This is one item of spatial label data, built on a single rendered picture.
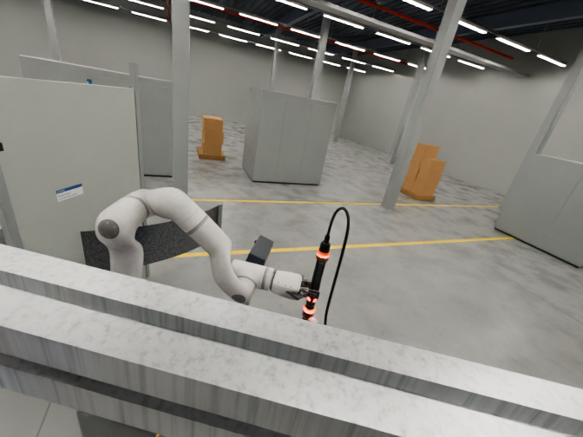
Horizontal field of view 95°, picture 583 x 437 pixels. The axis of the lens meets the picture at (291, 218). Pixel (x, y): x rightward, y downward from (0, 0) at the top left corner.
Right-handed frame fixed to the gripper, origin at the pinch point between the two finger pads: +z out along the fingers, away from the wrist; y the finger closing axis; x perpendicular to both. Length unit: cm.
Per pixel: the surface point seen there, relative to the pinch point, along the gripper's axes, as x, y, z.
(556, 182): -3, -562, 488
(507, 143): 48, -1191, 713
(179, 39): 110, -348, -252
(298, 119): 17, -631, -94
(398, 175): -62, -594, 176
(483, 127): 95, -1300, 650
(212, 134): -80, -722, -356
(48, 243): -57, -55, -179
